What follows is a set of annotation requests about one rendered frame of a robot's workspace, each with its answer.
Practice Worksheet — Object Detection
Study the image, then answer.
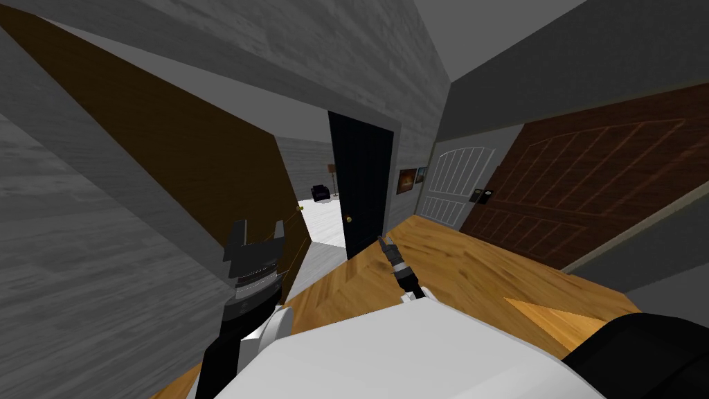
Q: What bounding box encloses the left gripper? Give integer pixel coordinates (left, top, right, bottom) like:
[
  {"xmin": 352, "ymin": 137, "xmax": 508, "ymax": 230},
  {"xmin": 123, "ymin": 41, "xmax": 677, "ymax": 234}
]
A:
[{"xmin": 223, "ymin": 219, "xmax": 287, "ymax": 281}]

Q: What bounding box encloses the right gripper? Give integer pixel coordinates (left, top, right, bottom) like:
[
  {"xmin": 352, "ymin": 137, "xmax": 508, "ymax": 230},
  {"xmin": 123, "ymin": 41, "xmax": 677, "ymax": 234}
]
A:
[{"xmin": 377, "ymin": 235, "xmax": 402, "ymax": 267}]

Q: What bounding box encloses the black door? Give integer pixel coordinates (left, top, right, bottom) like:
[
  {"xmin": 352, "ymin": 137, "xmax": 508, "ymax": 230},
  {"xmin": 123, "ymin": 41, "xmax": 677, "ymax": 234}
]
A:
[{"xmin": 327, "ymin": 110, "xmax": 395, "ymax": 262}]

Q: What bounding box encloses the white panelled door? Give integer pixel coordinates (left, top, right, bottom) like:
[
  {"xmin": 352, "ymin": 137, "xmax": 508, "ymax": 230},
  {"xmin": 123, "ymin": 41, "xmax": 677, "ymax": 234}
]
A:
[{"xmin": 418, "ymin": 145, "xmax": 497, "ymax": 229}]

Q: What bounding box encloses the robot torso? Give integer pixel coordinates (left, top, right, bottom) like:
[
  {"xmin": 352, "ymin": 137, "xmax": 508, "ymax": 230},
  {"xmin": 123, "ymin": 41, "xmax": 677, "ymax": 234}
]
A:
[{"xmin": 213, "ymin": 287, "xmax": 606, "ymax": 399}]

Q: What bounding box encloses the dark brown door leaf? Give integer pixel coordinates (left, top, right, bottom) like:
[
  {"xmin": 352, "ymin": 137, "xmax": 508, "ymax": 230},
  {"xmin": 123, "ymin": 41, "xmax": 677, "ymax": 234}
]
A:
[{"xmin": 0, "ymin": 4, "xmax": 312, "ymax": 306}]

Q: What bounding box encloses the reddish brown panelled door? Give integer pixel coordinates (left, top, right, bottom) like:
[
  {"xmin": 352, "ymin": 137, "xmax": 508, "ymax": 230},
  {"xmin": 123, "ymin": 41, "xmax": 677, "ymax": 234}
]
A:
[{"xmin": 459, "ymin": 82, "xmax": 709, "ymax": 272}]

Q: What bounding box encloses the orange framed wall picture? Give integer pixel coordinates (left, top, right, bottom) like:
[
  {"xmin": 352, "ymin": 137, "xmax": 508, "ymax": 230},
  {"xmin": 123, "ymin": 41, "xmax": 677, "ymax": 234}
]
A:
[{"xmin": 395, "ymin": 168, "xmax": 418, "ymax": 195}]

